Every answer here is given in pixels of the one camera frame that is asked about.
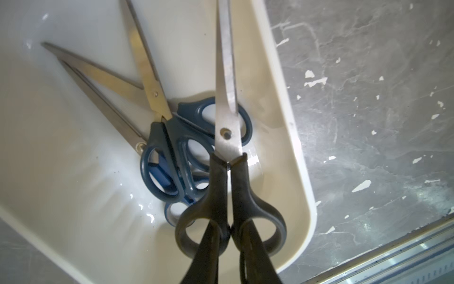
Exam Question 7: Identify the dark blue handled scissors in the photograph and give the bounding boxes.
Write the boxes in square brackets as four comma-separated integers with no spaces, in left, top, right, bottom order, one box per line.
[124,1,211,203]

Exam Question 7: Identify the white plastic storage box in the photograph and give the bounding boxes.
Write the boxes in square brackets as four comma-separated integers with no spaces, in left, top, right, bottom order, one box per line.
[1,1,317,284]

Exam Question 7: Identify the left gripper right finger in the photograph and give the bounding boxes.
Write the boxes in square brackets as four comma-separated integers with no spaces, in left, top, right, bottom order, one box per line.
[232,220,282,284]

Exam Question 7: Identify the light blue handled scissors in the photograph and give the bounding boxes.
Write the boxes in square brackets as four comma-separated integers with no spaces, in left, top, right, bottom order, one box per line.
[60,60,194,227]

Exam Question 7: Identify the aluminium front rail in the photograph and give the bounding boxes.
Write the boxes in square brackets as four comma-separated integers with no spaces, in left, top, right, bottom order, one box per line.
[306,214,454,284]

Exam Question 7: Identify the small black scissors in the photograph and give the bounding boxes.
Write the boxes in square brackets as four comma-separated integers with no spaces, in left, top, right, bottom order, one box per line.
[175,1,287,258]

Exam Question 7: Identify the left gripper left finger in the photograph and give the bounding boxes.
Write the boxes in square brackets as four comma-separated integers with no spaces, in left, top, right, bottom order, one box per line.
[180,220,230,284]

